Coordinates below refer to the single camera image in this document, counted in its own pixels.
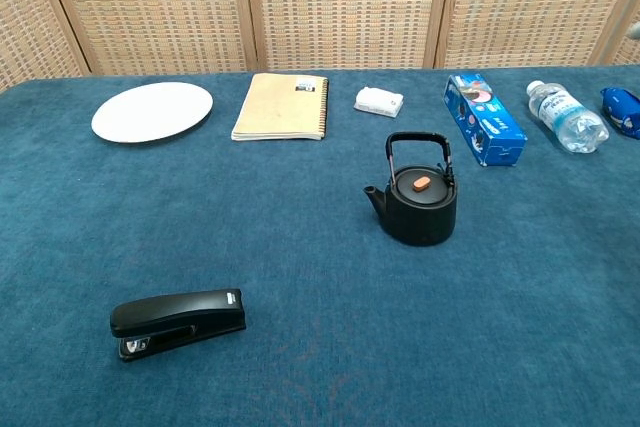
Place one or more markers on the black kettle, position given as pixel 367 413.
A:
pixel 420 217

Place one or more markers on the blue table cloth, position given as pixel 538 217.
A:
pixel 310 272

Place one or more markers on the tan spiral notebook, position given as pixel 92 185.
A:
pixel 280 109

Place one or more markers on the small white tissue pack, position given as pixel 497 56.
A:
pixel 377 101

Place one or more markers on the blue cookie box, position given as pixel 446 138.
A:
pixel 482 119

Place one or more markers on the white round plate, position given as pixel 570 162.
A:
pixel 150 112

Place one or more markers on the woven wooden folding screen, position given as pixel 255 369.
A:
pixel 345 2

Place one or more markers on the black stapler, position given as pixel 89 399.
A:
pixel 175 314

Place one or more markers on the clear plastic water bottle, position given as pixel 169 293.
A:
pixel 565 117

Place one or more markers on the blue snack packet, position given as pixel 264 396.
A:
pixel 625 109

